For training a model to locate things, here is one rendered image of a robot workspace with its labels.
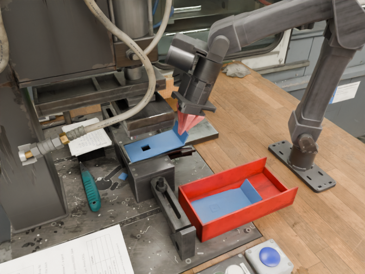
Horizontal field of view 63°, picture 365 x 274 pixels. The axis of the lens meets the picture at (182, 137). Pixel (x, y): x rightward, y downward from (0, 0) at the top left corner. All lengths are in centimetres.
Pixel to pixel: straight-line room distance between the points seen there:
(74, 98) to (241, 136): 54
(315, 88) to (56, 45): 53
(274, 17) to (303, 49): 110
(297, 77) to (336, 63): 112
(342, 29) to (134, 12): 39
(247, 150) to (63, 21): 60
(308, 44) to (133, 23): 130
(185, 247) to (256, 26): 46
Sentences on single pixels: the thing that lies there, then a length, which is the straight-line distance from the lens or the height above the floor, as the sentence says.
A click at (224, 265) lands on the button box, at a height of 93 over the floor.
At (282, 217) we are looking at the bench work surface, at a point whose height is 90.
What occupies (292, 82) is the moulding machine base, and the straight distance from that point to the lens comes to 178.
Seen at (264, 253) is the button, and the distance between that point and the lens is 64.
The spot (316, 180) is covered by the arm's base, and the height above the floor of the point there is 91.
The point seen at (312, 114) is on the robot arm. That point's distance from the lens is 76.
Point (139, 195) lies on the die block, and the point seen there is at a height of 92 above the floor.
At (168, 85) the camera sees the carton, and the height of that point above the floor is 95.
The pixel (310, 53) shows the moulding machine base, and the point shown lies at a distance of 179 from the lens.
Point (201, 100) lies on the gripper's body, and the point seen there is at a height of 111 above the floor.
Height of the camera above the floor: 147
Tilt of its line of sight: 38 degrees down
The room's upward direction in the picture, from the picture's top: straight up
